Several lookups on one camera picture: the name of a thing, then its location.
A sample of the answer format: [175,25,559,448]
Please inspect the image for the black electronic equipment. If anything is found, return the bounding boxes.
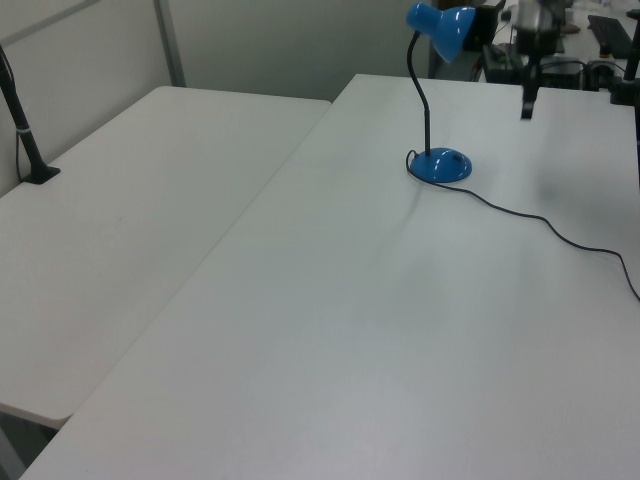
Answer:
[478,41,587,92]

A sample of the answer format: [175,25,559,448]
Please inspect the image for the black camera pole with base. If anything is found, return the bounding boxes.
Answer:
[0,43,62,187]

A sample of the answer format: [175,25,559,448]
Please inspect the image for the grey Franka gripper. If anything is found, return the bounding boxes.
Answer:
[514,0,561,121]

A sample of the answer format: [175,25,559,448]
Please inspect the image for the black camera stand clamp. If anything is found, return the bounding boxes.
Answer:
[606,29,640,107]

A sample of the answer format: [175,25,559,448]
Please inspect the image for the black lamp power cable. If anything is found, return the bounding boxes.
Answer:
[405,149,640,304]

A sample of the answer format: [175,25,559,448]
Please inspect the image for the white side table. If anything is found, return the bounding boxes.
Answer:
[0,85,334,422]

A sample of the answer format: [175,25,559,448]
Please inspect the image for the black box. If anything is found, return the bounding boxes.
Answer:
[461,5,502,52]

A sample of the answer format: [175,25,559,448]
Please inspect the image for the blue desk lamp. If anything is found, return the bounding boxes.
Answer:
[404,1,477,184]

